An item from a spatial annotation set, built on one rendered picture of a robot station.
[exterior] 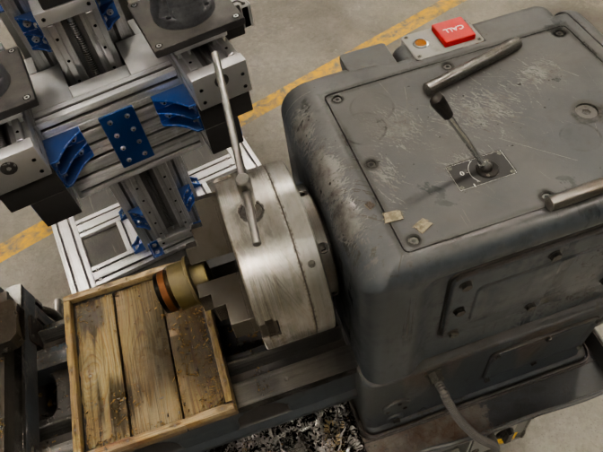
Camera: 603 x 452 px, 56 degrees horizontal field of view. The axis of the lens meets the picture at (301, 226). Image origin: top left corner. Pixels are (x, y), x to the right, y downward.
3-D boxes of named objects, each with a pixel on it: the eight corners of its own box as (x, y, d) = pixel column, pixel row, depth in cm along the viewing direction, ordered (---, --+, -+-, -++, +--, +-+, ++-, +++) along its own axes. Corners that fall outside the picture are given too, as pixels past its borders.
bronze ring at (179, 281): (195, 240, 99) (145, 259, 98) (207, 283, 93) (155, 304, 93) (211, 265, 106) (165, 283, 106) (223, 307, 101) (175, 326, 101)
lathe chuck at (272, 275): (273, 222, 123) (251, 128, 96) (320, 356, 107) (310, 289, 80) (233, 235, 122) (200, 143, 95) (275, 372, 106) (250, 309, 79)
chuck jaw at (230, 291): (257, 262, 97) (275, 316, 89) (263, 281, 100) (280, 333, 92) (196, 282, 96) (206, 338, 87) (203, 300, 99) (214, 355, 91)
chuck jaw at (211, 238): (250, 239, 102) (230, 177, 99) (252, 247, 98) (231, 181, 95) (191, 258, 101) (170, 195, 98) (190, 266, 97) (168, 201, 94)
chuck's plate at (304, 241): (288, 218, 123) (271, 123, 96) (337, 351, 108) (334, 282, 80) (273, 222, 123) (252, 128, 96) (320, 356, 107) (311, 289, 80)
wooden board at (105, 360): (201, 263, 128) (196, 253, 124) (239, 414, 107) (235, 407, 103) (70, 305, 125) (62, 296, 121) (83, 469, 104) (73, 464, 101)
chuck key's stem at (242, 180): (262, 224, 90) (251, 182, 80) (249, 228, 89) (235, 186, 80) (259, 213, 91) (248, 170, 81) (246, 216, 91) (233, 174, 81)
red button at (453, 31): (459, 24, 107) (460, 15, 105) (475, 42, 104) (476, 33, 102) (430, 33, 106) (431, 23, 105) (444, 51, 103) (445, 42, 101)
